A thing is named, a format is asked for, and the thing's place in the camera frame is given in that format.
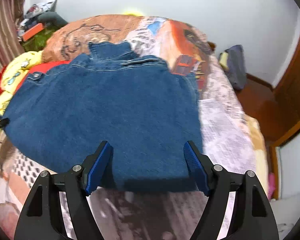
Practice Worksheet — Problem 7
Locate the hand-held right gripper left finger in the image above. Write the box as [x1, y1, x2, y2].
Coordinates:
[14, 140, 114, 240]

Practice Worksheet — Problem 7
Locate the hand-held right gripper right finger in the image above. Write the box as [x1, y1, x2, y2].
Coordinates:
[184, 140, 280, 240]

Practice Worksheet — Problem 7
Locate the blue denim jacket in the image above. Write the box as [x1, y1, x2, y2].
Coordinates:
[1, 41, 204, 193]

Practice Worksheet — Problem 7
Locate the pile of clothes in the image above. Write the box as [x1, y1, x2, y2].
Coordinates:
[17, 0, 59, 34]

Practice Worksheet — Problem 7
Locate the dark red cloth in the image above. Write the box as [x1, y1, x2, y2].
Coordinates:
[0, 66, 8, 98]

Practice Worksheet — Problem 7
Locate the bed with printed cover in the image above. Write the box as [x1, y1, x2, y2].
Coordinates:
[0, 14, 271, 240]

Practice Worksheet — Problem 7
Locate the yellow cartoon cloth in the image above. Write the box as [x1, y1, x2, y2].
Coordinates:
[0, 50, 47, 178]

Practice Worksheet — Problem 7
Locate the orange-red cloth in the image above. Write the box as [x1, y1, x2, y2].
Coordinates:
[27, 60, 73, 81]

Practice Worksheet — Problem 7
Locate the green patterned bag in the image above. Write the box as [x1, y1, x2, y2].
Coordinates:
[22, 26, 56, 53]

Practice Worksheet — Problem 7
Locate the striped red curtain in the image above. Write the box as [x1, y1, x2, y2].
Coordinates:
[0, 0, 28, 68]

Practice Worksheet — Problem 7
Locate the white wardrobe sliding door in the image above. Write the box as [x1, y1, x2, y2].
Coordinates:
[275, 130, 300, 201]

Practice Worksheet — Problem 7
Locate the orange box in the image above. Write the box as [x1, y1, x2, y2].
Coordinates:
[22, 23, 44, 41]

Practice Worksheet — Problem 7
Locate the grey bag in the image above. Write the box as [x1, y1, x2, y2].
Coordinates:
[220, 44, 248, 91]

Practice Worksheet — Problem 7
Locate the grey neck pillow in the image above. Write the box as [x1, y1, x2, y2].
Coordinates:
[37, 12, 68, 28]

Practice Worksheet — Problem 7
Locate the brown wooden door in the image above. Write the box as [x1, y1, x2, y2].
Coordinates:
[264, 14, 300, 147]

